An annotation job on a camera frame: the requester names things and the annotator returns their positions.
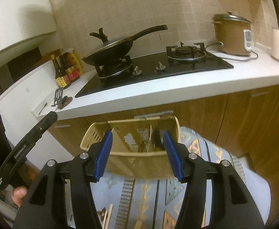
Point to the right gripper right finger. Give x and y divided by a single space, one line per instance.
232 204

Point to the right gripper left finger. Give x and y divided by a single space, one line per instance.
44 204

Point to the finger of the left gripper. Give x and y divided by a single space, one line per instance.
25 145

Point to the person left hand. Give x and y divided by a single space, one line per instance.
18 195

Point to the wooden base cabinets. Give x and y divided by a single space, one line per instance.
243 123

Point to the dark soy sauce bottle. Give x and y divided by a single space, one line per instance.
61 76

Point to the red label sauce bottle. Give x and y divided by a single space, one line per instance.
69 68

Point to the yellow plastic utensil basket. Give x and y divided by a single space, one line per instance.
132 154

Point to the white countertop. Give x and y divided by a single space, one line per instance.
262 72

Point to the black wok with lid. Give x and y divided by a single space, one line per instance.
111 51

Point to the black gas stove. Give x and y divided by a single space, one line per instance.
175 61

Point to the brown rice cooker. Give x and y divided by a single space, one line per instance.
233 35

